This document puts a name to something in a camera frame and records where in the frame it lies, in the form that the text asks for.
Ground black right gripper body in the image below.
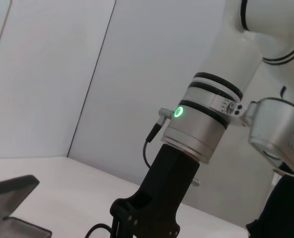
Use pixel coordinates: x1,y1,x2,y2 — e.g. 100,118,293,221
109,143,202,238

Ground black glasses case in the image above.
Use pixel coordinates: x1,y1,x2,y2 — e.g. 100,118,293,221
0,175,53,238

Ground person's dark trousers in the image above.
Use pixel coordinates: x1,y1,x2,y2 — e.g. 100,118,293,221
245,169,294,238

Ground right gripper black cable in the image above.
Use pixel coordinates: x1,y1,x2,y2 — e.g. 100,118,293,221
143,107,175,171

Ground right wrist camera housing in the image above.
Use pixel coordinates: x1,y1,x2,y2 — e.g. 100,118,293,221
247,97,294,177

